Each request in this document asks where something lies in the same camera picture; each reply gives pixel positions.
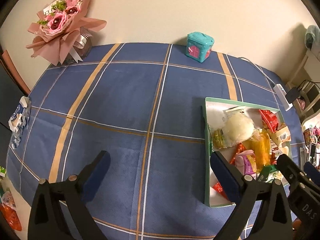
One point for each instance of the white power strip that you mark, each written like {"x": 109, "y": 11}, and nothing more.
{"x": 281, "y": 93}

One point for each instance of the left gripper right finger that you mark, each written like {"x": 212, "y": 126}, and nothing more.
{"x": 273, "y": 220}

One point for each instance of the yellow cake barcode packet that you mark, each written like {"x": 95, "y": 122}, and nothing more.
{"x": 259, "y": 142}

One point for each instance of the black power adapter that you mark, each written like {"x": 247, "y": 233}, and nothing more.
{"x": 292, "y": 95}

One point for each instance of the small green white packet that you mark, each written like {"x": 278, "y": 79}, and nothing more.
{"x": 269, "y": 173}

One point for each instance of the green rimmed white tray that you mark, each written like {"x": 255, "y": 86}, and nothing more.
{"x": 215, "y": 116}

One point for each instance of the smartphone on stand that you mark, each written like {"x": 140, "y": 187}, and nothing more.
{"x": 312, "y": 153}

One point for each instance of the colourful clutter pile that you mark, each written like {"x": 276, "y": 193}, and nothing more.
{"x": 311, "y": 134}

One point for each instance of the red heart snack bag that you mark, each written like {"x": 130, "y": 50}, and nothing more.
{"x": 269, "y": 119}

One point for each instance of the orange plastic bag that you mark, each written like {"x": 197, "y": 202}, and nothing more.
{"x": 11, "y": 217}

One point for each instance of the teal toy house box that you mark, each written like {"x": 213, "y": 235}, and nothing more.
{"x": 198, "y": 46}

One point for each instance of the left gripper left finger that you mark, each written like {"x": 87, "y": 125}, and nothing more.
{"x": 47, "y": 220}

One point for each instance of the blue white crumpled wrapper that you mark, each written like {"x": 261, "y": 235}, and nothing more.
{"x": 19, "y": 121}

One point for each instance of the green round cracker packet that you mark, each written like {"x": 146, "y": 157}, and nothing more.
{"x": 218, "y": 139}

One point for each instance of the pink flower bouquet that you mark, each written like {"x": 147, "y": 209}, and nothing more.
{"x": 63, "y": 30}

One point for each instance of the white shelf unit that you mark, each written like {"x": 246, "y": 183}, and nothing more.
{"x": 308, "y": 89}

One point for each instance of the blue plaid tablecloth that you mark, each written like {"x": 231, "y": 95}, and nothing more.
{"x": 141, "y": 102}

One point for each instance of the tan bread packet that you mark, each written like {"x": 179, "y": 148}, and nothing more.
{"x": 281, "y": 135}

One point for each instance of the white round bun packet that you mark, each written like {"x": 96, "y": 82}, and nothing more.
{"x": 238, "y": 127}

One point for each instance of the long red cake packet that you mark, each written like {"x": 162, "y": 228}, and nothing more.
{"x": 217, "y": 187}

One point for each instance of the pink purple snack packet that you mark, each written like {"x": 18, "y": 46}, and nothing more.
{"x": 245, "y": 162}

